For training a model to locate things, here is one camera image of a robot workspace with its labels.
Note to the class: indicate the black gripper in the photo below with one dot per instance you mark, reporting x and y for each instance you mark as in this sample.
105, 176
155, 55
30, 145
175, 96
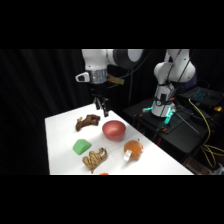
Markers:
99, 90

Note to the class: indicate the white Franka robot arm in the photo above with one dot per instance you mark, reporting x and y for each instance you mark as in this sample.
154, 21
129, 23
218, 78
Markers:
96, 60

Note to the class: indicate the pink bowl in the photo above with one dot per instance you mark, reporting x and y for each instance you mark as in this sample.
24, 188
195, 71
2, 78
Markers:
114, 130

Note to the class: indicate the brown plush moose toy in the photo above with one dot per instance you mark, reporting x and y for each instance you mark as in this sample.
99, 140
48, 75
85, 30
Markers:
87, 122

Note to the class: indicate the orange stand clamp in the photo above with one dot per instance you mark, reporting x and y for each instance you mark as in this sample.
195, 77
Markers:
140, 115
163, 129

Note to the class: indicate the green foam block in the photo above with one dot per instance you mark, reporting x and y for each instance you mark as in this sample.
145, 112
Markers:
82, 146

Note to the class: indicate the orange plush toy with tag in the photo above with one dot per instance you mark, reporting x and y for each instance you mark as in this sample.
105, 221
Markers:
133, 149

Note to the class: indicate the small orange object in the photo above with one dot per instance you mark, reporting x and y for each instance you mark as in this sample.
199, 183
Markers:
104, 173

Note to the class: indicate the black curtain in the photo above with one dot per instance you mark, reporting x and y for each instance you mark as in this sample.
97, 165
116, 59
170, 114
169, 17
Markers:
26, 100

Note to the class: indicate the black robot stand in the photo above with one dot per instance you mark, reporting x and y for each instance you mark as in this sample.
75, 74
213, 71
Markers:
181, 136

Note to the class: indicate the black laptop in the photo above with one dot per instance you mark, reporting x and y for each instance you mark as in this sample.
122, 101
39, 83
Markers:
203, 95

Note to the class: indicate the small yellow object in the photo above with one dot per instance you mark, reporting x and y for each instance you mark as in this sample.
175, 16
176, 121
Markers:
217, 108

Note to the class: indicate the brown wrist mount board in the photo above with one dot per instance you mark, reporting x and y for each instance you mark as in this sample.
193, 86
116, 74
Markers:
115, 80

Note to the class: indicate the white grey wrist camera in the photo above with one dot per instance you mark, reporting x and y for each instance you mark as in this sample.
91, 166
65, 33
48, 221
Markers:
82, 77

